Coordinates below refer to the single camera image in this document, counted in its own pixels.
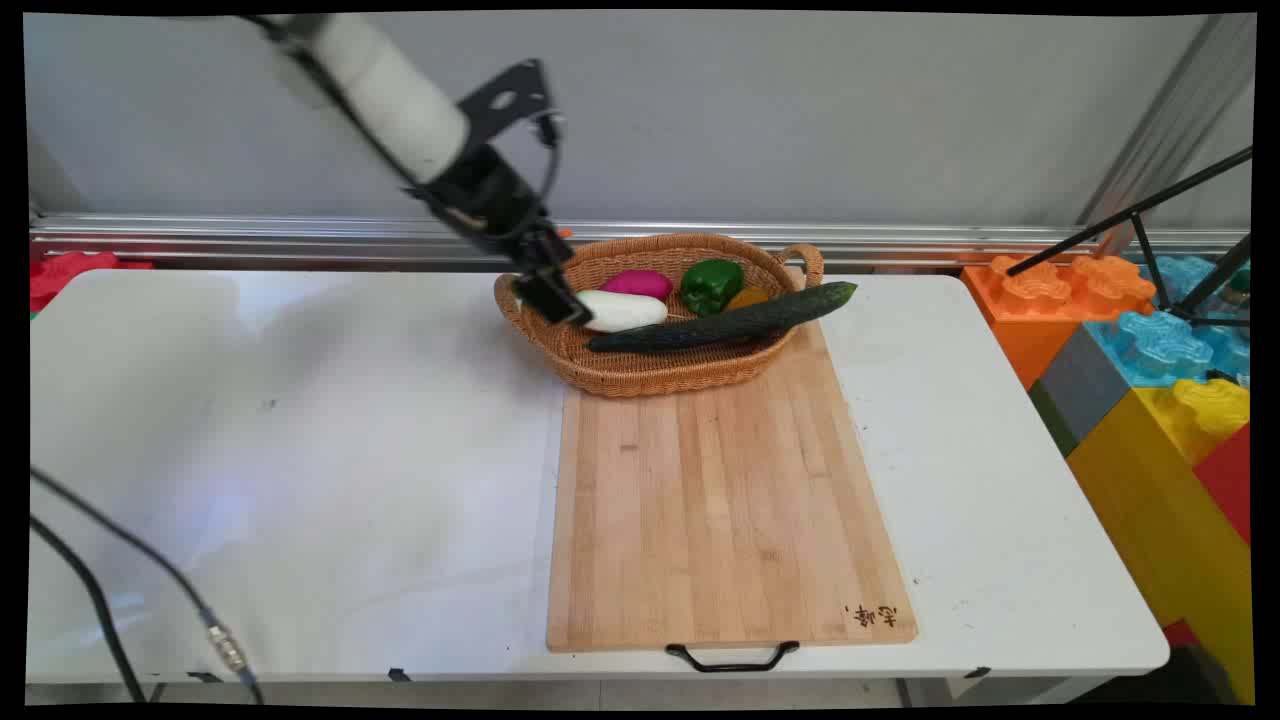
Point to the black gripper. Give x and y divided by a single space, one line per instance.
485 195

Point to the long dark green cucumber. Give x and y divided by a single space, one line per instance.
740 318

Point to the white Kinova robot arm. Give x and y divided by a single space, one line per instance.
385 85

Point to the white eggplant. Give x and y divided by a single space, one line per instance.
625 310

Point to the magenta eggplant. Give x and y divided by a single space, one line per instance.
638 284

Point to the woven wicker basket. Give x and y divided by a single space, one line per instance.
650 370

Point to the green bell pepper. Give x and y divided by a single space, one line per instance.
712 285

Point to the orange bell pepper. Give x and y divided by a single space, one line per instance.
748 298

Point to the orange giant building block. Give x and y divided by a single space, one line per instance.
1020 320

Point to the red giant building block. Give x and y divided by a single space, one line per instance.
1228 480
70 272

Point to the grey giant building block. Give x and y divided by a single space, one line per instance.
1085 380

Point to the black tripod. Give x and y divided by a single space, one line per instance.
1140 212

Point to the blue giant building block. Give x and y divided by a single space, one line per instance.
1160 345

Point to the yellow giant building block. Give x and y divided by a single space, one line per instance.
1150 500

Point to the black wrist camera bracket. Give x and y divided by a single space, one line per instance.
520 95

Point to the aluminium rail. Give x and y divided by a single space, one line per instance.
250 240

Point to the aluminium frame post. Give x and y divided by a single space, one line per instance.
1165 130

